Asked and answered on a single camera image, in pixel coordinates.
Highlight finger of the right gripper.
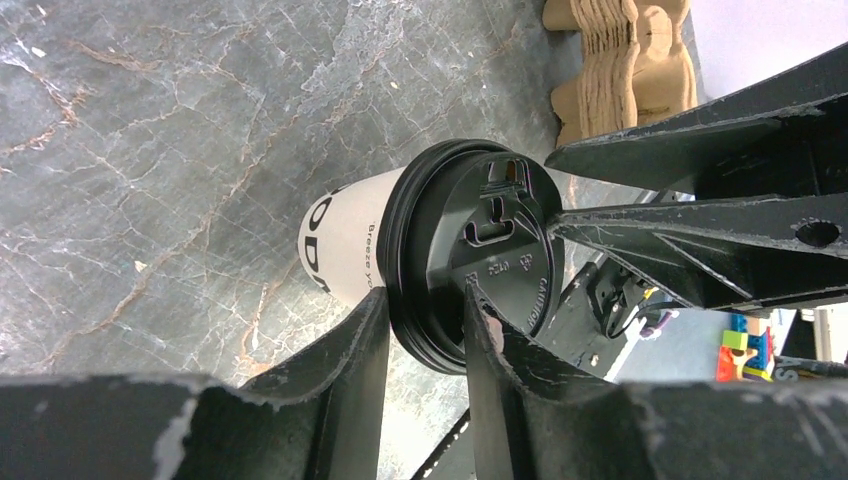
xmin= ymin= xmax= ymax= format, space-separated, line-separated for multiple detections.
xmin=544 ymin=45 xmax=847 ymax=195
xmin=548 ymin=193 xmax=847 ymax=312

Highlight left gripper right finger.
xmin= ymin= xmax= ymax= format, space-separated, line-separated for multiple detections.
xmin=464 ymin=285 xmax=847 ymax=479

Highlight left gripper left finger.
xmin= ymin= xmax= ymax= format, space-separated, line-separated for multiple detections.
xmin=1 ymin=288 xmax=390 ymax=479

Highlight black coffee cup lid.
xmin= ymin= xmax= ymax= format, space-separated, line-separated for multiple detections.
xmin=377 ymin=139 xmax=565 ymax=375

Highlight white paper coffee cup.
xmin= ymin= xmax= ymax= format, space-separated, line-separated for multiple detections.
xmin=297 ymin=168 xmax=404 ymax=307

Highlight brown cardboard cup carriers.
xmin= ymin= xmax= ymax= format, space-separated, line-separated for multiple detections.
xmin=542 ymin=0 xmax=698 ymax=146

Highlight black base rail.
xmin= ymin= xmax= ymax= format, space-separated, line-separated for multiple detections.
xmin=410 ymin=261 xmax=677 ymax=480

